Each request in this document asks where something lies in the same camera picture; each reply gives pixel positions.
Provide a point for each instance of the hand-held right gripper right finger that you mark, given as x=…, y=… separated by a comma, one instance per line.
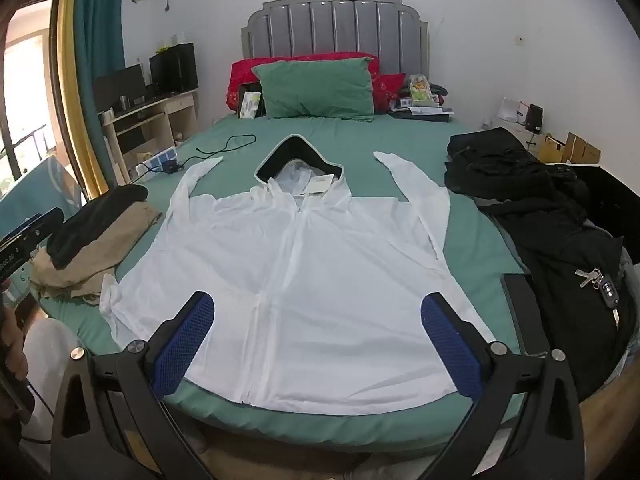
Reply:
x=450, y=350

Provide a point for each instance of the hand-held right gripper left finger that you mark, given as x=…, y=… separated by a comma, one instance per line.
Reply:
x=185, y=340

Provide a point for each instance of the white hooded jacket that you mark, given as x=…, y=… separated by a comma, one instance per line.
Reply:
x=300, y=285

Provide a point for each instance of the pile of black clothes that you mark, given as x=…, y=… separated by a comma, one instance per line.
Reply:
x=540, y=220

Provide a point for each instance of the person's left hand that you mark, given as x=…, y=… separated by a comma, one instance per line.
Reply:
x=12, y=345

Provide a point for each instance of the light blue cloth cover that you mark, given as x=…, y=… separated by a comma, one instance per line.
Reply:
x=45, y=190

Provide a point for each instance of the black folded garment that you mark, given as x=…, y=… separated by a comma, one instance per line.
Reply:
x=95, y=220

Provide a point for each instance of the beige folded pants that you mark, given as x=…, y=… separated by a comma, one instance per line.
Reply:
x=110, y=255

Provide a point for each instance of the blue power strip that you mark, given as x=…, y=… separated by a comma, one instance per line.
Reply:
x=160, y=156

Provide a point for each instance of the black charger adapter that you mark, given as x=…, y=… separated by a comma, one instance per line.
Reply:
x=170, y=167

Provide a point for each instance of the steel cup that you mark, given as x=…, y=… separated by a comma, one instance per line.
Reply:
x=123, y=103

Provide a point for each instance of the bunch of keys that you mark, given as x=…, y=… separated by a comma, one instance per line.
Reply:
x=607, y=290

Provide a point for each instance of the black monitor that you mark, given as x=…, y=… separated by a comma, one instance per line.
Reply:
x=120, y=85

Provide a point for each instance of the wooden desk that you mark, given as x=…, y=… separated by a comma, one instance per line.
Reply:
x=175, y=105

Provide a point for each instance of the black glossy side table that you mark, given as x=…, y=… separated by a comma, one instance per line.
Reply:
x=600, y=195

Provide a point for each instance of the brown paper bag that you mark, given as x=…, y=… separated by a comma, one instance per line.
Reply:
x=551, y=150

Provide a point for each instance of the teal curtain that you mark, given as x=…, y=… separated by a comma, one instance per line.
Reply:
x=100, y=20

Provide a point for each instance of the cardboard box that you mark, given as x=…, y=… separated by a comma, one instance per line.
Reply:
x=584, y=151

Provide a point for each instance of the white wipes packet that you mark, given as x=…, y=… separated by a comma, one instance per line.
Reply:
x=250, y=106

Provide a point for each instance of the small black speaker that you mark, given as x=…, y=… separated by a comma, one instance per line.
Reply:
x=535, y=120

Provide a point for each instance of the white carton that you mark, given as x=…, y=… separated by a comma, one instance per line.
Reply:
x=512, y=110

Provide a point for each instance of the black open box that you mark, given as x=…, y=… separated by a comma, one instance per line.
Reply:
x=247, y=86

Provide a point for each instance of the green snack pack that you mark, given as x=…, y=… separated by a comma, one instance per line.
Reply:
x=420, y=90

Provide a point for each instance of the red patterned pillow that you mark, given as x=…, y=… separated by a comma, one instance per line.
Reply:
x=240, y=80
x=390, y=90

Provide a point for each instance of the green pillow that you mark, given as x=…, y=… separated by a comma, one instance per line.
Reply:
x=315, y=87

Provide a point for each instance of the grey padded headboard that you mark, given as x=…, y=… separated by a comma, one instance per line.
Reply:
x=335, y=25

